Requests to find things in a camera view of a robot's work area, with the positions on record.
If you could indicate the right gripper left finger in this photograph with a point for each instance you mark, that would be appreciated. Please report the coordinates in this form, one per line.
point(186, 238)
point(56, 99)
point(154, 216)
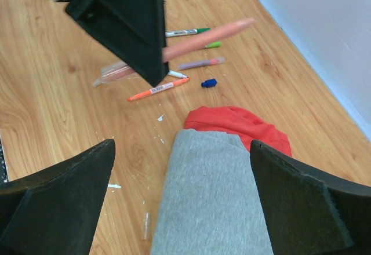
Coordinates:
point(56, 210)

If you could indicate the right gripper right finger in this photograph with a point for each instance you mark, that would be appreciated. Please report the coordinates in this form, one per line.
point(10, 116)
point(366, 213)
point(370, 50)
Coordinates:
point(307, 210)

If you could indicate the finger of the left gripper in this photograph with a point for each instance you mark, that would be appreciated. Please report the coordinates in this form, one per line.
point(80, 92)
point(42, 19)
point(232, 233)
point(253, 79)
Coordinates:
point(133, 30)

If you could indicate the orange white pen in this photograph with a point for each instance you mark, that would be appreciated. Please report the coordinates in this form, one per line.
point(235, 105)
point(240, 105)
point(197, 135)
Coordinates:
point(179, 33)

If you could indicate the pink pen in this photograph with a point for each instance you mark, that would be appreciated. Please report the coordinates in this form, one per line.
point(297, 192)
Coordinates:
point(196, 42)

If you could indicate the orange highlighter pen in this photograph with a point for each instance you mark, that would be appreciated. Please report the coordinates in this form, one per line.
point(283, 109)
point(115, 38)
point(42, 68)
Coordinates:
point(159, 89)

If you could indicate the purple pen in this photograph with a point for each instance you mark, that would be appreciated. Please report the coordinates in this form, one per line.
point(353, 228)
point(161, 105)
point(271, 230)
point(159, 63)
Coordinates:
point(201, 63)

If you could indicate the light green pen cap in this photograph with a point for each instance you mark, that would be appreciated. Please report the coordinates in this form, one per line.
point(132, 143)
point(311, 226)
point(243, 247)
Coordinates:
point(216, 44)

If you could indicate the clear pen cap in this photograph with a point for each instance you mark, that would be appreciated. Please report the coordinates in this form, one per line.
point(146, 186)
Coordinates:
point(147, 226)

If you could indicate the dark green pen cap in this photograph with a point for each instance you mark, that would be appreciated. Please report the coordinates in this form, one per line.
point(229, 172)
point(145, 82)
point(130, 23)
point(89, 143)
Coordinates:
point(200, 30)

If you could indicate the blue pen cap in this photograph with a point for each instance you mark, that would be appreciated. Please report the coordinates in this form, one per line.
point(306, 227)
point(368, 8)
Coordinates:
point(210, 83)

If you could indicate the white marker blue end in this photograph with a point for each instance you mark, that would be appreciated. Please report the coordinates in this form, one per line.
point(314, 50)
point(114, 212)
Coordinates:
point(176, 74)

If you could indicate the red and grey cloth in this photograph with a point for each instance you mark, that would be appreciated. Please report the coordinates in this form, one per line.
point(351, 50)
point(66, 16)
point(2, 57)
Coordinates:
point(210, 203)

